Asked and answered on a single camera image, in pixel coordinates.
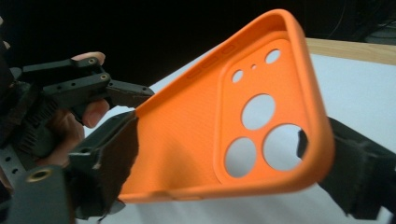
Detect orange phone case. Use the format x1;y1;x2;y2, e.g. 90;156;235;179
118;8;336;204

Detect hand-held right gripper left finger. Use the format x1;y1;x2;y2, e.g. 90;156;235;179
68;110;140;220

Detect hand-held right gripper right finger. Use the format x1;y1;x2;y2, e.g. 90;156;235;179
296;117;396;220

